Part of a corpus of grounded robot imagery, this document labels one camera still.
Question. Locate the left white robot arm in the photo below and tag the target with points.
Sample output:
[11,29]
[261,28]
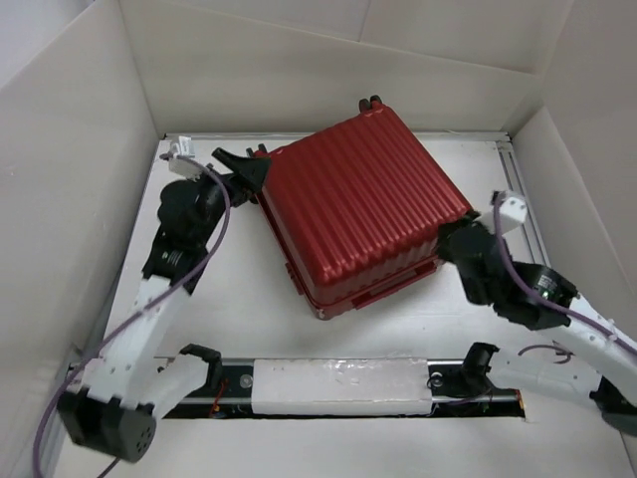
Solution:
[122,391]

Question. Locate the white foam block on rail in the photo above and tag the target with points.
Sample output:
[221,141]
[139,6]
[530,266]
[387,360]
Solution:
[341,387]

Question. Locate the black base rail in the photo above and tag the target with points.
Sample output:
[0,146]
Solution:
[231,399]

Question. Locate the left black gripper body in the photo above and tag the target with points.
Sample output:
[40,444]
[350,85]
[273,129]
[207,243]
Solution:
[239,186]

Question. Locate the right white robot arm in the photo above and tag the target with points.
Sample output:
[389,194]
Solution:
[598,370]

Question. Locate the red hard-shell suitcase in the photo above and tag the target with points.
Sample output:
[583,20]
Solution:
[357,209]

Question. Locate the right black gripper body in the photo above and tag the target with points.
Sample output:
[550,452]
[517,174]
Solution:
[442,247]

